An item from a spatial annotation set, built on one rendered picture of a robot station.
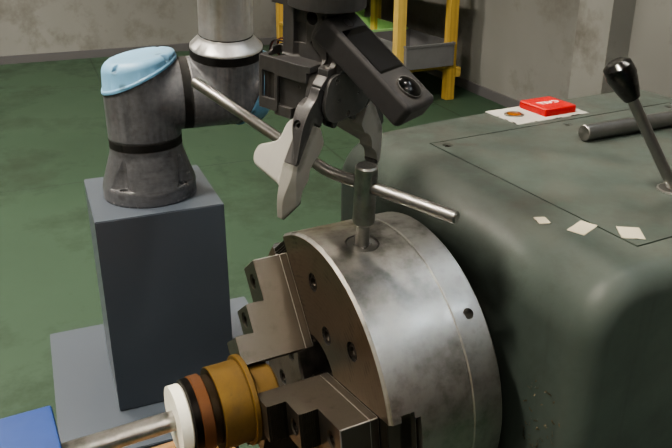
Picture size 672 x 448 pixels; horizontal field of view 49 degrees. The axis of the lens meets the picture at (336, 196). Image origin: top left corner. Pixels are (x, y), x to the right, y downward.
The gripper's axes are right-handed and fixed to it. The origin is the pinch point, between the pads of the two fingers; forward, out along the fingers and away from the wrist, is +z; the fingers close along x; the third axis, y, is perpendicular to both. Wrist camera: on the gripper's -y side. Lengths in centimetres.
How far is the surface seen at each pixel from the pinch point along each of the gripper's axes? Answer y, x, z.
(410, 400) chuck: -15.1, 7.8, 12.3
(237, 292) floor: 144, -132, 148
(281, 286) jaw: 4.4, 3.0, 11.3
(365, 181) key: -4.0, 0.9, -3.3
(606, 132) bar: -13.3, -42.1, 2.1
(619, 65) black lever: -18.1, -23.0, -12.5
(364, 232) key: -4.0, 0.4, 2.5
